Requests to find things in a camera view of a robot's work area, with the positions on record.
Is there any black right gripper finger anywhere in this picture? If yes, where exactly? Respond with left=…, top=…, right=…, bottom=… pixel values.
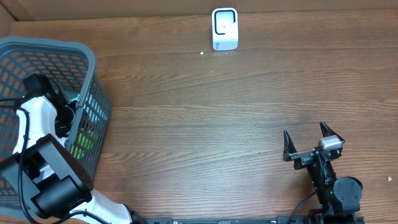
left=283, top=129, right=297, bottom=161
left=320, top=120, right=345, bottom=142

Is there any green snack packet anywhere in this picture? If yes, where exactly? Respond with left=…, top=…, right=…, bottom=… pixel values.
left=71, top=124, right=99, bottom=160

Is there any teal packet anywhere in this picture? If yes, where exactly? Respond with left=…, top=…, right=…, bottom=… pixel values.
left=71, top=93, right=111, bottom=124

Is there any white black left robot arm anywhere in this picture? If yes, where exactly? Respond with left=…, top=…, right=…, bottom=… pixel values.
left=1, top=73, right=134, bottom=223

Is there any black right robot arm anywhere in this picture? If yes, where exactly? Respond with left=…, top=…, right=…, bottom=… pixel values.
left=283, top=121, right=364, bottom=223

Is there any white barcode scanner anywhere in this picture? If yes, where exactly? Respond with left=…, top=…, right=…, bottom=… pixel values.
left=211, top=7, right=239, bottom=51

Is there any grey plastic mesh basket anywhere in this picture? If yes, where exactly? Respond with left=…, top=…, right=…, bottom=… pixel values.
left=1, top=37, right=128, bottom=223

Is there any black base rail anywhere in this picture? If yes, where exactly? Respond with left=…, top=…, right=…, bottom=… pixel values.
left=127, top=208, right=315, bottom=224

